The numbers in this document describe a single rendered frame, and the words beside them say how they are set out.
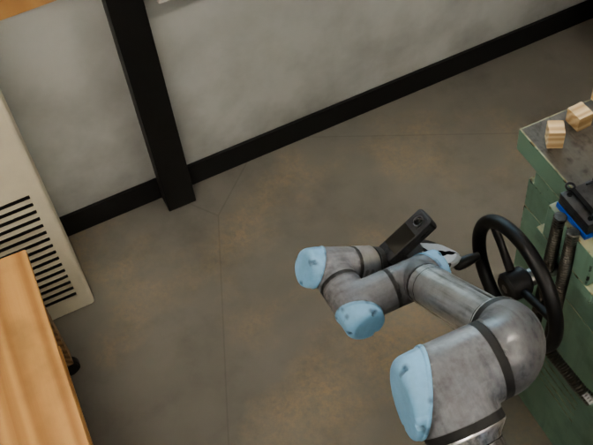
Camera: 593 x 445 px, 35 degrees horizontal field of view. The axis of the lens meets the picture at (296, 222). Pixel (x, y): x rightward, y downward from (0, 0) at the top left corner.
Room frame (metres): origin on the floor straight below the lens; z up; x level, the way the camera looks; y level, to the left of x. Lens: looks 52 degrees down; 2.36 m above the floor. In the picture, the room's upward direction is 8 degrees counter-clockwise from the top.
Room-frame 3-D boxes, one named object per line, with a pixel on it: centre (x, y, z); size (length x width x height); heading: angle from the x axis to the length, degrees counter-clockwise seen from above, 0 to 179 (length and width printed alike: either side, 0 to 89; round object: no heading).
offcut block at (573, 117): (1.29, -0.60, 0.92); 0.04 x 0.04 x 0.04; 22
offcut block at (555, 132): (1.25, -0.54, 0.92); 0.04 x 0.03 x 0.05; 171
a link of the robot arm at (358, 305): (0.91, -0.10, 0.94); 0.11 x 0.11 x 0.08; 18
